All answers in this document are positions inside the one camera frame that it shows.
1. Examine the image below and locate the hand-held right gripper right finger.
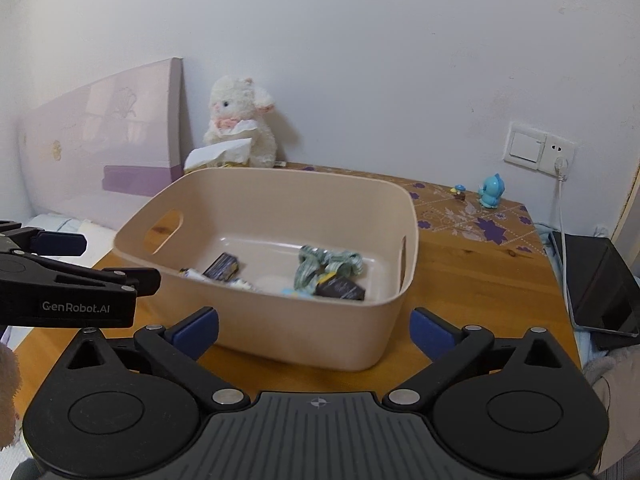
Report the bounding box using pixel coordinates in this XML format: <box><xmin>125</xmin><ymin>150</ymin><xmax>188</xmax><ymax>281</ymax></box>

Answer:
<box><xmin>382</xmin><ymin>306</ymin><xmax>575</xmax><ymax>415</ymax></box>

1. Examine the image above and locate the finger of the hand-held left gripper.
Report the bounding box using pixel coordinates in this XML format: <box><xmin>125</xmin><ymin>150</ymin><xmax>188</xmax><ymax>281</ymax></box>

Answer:
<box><xmin>0</xmin><ymin>219</ymin><xmax>87</xmax><ymax>260</ymax></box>
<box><xmin>30</xmin><ymin>254</ymin><xmax>162</xmax><ymax>297</ymax></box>

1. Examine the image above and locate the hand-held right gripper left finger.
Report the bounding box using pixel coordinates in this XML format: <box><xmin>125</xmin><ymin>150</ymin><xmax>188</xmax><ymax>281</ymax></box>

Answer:
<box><xmin>54</xmin><ymin>306</ymin><xmax>251</xmax><ymax>415</ymax></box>

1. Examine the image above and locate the blue white patterned card box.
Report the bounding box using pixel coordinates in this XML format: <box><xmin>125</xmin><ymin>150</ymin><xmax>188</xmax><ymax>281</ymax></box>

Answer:
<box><xmin>202</xmin><ymin>252</ymin><xmax>242</xmax><ymax>281</ymax></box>

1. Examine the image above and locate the beige plastic bin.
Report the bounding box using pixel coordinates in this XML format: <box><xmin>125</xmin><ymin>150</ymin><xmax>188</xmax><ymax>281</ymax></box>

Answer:
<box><xmin>112</xmin><ymin>166</ymin><xmax>420</xmax><ymax>373</ymax></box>

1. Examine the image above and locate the green checked scrunchie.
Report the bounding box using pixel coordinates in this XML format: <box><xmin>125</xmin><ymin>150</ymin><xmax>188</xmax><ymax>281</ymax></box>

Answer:
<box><xmin>293</xmin><ymin>244</ymin><xmax>365</xmax><ymax>295</ymax></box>

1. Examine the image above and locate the white bed blanket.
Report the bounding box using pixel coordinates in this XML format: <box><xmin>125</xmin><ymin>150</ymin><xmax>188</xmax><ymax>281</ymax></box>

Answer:
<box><xmin>27</xmin><ymin>212</ymin><xmax>117</xmax><ymax>269</ymax></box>

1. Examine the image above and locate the beige fuzzy cloth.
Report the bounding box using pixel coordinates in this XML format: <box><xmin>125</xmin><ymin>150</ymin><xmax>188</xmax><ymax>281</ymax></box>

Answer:
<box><xmin>0</xmin><ymin>342</ymin><xmax>24</xmax><ymax>449</ymax></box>

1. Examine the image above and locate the floral table mat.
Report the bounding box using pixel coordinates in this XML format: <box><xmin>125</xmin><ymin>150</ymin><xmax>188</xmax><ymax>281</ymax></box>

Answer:
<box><xmin>272</xmin><ymin>159</ymin><xmax>544</xmax><ymax>259</ymax></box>

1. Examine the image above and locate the pink bed headboard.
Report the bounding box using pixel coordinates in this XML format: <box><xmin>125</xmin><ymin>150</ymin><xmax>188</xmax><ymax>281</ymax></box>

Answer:
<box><xmin>17</xmin><ymin>57</ymin><xmax>194</xmax><ymax>222</ymax></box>

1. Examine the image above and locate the light blue cloth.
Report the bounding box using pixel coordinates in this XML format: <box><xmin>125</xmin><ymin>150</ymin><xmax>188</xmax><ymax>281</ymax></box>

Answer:
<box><xmin>536</xmin><ymin>221</ymin><xmax>557</xmax><ymax>257</ymax></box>

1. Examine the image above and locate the blue figurine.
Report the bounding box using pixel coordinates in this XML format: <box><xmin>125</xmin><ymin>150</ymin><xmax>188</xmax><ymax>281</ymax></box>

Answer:
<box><xmin>477</xmin><ymin>173</ymin><xmax>505</xmax><ymax>210</ymax></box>

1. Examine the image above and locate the black tablet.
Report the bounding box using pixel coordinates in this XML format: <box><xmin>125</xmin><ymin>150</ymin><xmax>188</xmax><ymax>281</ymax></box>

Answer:
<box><xmin>547</xmin><ymin>232</ymin><xmax>640</xmax><ymax>352</ymax></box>

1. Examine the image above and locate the white plush sheep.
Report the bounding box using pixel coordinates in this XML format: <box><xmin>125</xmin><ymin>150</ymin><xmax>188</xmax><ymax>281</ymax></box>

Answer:
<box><xmin>202</xmin><ymin>75</ymin><xmax>279</xmax><ymax>169</ymax></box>

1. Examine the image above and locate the grey cloth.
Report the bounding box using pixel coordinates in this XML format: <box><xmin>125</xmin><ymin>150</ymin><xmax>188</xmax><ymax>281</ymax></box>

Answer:
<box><xmin>579</xmin><ymin>344</ymin><xmax>640</xmax><ymax>478</ymax></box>

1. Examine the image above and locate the white wooden shelf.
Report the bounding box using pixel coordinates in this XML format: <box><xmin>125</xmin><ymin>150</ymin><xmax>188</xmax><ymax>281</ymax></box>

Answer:
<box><xmin>612</xmin><ymin>162</ymin><xmax>640</xmax><ymax>282</ymax></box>

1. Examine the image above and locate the white wall switch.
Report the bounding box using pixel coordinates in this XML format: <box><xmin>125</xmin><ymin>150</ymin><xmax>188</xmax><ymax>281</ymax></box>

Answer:
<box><xmin>503</xmin><ymin>120</ymin><xmax>549</xmax><ymax>171</ymax></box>

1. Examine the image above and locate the white plug with cable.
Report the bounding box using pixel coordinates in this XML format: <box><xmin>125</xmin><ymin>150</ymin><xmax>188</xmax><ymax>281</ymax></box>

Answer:
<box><xmin>552</xmin><ymin>156</ymin><xmax>582</xmax><ymax>329</ymax></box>

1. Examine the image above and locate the white wall socket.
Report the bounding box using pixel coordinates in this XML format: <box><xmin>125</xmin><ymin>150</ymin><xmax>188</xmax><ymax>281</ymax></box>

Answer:
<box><xmin>542</xmin><ymin>134</ymin><xmax>576</xmax><ymax>177</ymax></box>

